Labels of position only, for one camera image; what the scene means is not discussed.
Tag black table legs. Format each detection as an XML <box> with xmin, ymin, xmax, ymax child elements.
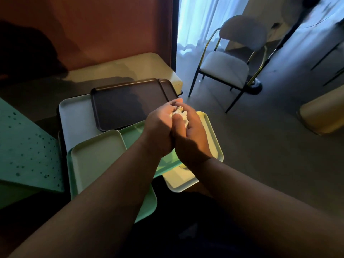
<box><xmin>310</xmin><ymin>23</ymin><xmax>344</xmax><ymax>87</ymax></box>

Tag person's right hand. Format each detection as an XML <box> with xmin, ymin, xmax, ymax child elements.
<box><xmin>171</xmin><ymin>103</ymin><xmax>213</xmax><ymax>170</ymax></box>

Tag mint green tray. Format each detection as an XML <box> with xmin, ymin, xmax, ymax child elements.
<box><xmin>66</xmin><ymin>148</ymin><xmax>158</xmax><ymax>224</ymax></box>
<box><xmin>119</xmin><ymin>120</ymin><xmax>184</xmax><ymax>178</ymax></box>

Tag green speckled foam board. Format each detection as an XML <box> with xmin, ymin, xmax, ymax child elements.
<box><xmin>0</xmin><ymin>97</ymin><xmax>65</xmax><ymax>193</ymax></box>

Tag large black tray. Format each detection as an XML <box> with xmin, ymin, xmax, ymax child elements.
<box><xmin>90</xmin><ymin>78</ymin><xmax>170</xmax><ymax>132</ymax></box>

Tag person's left forearm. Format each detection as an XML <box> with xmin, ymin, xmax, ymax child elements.
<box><xmin>8</xmin><ymin>135</ymin><xmax>175</xmax><ymax>258</ymax></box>

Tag white tray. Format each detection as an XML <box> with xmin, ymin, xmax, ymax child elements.
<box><xmin>58</xmin><ymin>94</ymin><xmax>102</xmax><ymax>153</ymax></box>

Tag pale green tray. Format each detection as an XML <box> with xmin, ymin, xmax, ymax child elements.
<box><xmin>71</xmin><ymin>129</ymin><xmax>127</xmax><ymax>194</ymax></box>

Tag cream cushioned bench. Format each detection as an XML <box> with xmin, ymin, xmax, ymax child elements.
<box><xmin>61</xmin><ymin>52</ymin><xmax>184</xmax><ymax>92</ymax></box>

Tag pale yellow tray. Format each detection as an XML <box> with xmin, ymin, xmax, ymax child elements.
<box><xmin>162</xmin><ymin>111</ymin><xmax>224</xmax><ymax>193</ymax></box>

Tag white tissue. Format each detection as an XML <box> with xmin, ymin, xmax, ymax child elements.
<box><xmin>169</xmin><ymin>106</ymin><xmax>189</xmax><ymax>128</ymax></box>

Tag white sheer curtain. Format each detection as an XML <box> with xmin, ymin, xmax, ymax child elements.
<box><xmin>176</xmin><ymin>0</ymin><xmax>250</xmax><ymax>55</ymax></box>

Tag person's left hand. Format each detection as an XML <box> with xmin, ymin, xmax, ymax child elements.
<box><xmin>139</xmin><ymin>98</ymin><xmax>184</xmax><ymax>159</ymax></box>

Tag person's dark trousers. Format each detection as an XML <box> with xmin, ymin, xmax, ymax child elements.
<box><xmin>114</xmin><ymin>175</ymin><xmax>272</xmax><ymax>258</ymax></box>

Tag black stand with round base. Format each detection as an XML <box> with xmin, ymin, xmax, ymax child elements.
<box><xmin>243</xmin><ymin>0</ymin><xmax>324</xmax><ymax>95</ymax></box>

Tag cream round ottoman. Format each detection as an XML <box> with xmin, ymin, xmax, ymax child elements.
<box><xmin>296</xmin><ymin>84</ymin><xmax>344</xmax><ymax>136</ymax></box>

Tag white chair with gold frame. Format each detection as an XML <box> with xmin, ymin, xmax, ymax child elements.
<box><xmin>188</xmin><ymin>15</ymin><xmax>269</xmax><ymax>114</ymax></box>

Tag person's right forearm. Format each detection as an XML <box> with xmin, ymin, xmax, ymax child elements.
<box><xmin>185</xmin><ymin>157</ymin><xmax>344</xmax><ymax>258</ymax></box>

